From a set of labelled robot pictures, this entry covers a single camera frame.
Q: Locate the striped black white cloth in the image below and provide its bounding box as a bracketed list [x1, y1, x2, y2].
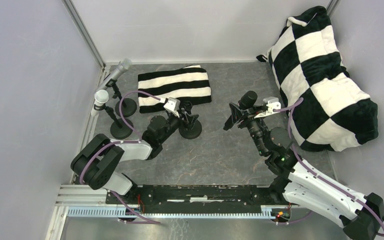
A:
[137, 65, 212, 114]

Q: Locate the black mic stand back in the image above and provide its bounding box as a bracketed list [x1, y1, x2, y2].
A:
[101, 105, 133, 140]

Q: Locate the checkered black white bag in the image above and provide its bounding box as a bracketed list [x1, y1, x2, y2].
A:
[257, 6, 379, 152]

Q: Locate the metal corner post left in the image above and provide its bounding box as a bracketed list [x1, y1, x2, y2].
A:
[62, 0, 106, 69]

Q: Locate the black mic stand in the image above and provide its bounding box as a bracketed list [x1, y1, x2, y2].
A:
[101, 105, 133, 140]
[178, 101, 202, 140]
[107, 78, 137, 117]

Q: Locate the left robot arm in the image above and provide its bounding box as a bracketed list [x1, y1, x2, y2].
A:
[70, 109, 202, 195]

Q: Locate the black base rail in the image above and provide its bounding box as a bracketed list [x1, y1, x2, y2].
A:
[121, 184, 289, 214]

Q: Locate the black mic stand front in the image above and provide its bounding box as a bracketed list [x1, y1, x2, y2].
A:
[107, 78, 137, 117]

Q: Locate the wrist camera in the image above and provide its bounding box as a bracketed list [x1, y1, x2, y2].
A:
[253, 96, 281, 119]
[163, 97, 181, 118]

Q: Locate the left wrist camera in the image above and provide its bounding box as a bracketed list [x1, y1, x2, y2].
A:
[163, 97, 181, 118]

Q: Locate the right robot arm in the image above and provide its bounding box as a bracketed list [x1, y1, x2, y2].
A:
[223, 102, 384, 240]

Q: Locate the white microphone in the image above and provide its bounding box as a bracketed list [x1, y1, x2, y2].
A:
[90, 89, 109, 117]

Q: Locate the black microphone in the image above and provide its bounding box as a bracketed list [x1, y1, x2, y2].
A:
[222, 90, 259, 132]

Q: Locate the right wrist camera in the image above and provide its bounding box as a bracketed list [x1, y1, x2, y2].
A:
[253, 96, 281, 119]

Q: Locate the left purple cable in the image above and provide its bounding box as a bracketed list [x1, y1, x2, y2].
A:
[78, 90, 166, 225]

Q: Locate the silver microphone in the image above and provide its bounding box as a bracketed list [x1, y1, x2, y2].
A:
[95, 58, 132, 92]

